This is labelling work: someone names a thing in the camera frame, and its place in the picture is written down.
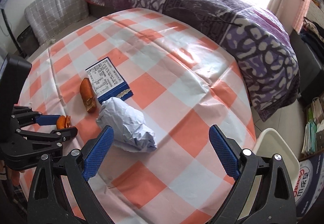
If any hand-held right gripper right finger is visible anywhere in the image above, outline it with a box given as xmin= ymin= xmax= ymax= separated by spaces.
xmin=209 ymin=124 xmax=296 ymax=224

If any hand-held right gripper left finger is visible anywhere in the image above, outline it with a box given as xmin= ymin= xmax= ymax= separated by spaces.
xmin=27 ymin=125 xmax=114 ymax=224

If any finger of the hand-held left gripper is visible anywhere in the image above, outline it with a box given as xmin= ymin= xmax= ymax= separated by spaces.
xmin=15 ymin=126 xmax=78 ymax=142
xmin=13 ymin=105 xmax=62 ymax=128

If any orange bread slice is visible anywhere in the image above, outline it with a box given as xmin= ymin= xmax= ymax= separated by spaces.
xmin=56 ymin=115 xmax=72 ymax=130

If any grey-blue paper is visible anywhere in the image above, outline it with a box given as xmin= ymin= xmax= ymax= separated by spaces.
xmin=96 ymin=97 xmax=157 ymax=153

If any brown bread roll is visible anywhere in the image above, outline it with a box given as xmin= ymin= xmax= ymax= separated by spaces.
xmin=80 ymin=78 xmax=97 ymax=113

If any white plastic bin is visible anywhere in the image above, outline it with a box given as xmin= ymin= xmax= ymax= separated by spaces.
xmin=253 ymin=128 xmax=299 ymax=184

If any blue paper carton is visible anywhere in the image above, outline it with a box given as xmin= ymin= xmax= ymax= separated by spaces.
xmin=85 ymin=56 xmax=133 ymax=104

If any black mesh basket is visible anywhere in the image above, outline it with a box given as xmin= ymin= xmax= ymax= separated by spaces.
xmin=16 ymin=24 xmax=38 ymax=55

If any black metal pole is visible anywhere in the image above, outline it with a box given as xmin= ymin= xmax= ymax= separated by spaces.
xmin=0 ymin=1 xmax=26 ymax=57

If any dark plaid cloth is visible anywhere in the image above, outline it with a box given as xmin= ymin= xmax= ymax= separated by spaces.
xmin=0 ymin=178 xmax=28 ymax=224

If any grey checkered cushion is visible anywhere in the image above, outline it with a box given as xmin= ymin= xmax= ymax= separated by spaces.
xmin=24 ymin=0 xmax=89 ymax=46

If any blue and white cardboard box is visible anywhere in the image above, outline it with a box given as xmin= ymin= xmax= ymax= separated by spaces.
xmin=291 ymin=153 xmax=324 ymax=221

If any pile of books and boxes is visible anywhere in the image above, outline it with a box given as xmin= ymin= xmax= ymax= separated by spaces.
xmin=301 ymin=96 xmax=324 ymax=155

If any orange checkered tablecloth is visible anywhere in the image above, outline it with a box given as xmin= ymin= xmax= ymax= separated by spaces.
xmin=18 ymin=8 xmax=256 ymax=224

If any black bench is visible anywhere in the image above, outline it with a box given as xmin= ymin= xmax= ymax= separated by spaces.
xmin=289 ymin=29 xmax=324 ymax=107

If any bed with purple cover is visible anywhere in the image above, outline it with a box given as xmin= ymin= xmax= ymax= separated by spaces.
xmin=82 ymin=0 xmax=300 ymax=122

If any pile of dark clothes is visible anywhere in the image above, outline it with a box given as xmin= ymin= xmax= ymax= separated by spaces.
xmin=301 ymin=17 xmax=324 ymax=50

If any pink drawer cabinet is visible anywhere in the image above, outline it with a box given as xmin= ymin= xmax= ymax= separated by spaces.
xmin=292 ymin=0 xmax=321 ymax=35

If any thin black cord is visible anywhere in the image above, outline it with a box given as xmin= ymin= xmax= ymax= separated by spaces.
xmin=202 ymin=17 xmax=242 ymax=28

